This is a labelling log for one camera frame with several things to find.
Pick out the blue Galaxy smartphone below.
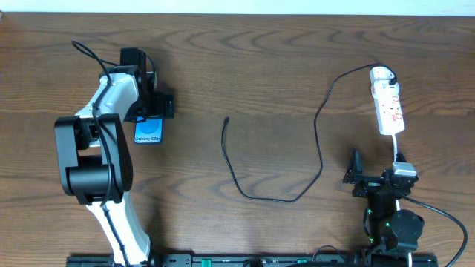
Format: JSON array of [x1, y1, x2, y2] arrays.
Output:
[[134, 119, 163, 145]]

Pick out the black USB charging cable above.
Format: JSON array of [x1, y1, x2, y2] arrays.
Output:
[[220, 62, 398, 204]]

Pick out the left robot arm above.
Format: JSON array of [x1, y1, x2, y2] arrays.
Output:
[[54, 41, 174, 266]]

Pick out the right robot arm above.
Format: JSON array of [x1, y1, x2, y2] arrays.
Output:
[[343, 148, 425, 266]]

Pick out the white USB charger plug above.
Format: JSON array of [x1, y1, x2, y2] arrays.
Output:
[[370, 66, 395, 84]]

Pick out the white power strip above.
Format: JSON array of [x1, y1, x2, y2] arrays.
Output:
[[371, 79, 404, 136]]

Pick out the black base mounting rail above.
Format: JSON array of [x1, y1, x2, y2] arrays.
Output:
[[65, 254, 439, 267]]

